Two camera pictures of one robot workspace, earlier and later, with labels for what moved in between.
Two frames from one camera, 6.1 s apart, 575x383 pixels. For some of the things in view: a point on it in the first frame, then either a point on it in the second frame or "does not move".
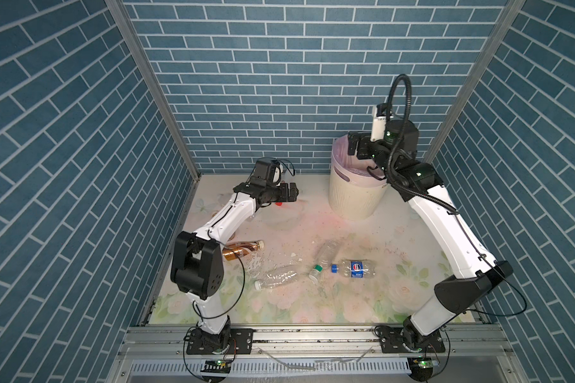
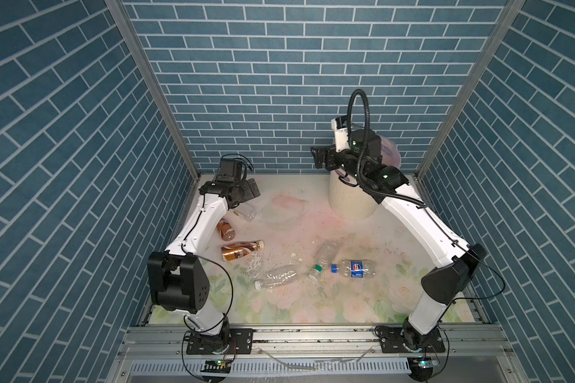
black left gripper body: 279,193 -> 244,191
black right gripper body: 366,151 -> 336,162
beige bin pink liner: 354,192 does not move
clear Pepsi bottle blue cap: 355,268 does not move
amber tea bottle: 241,249 does not move
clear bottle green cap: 327,255 does not move
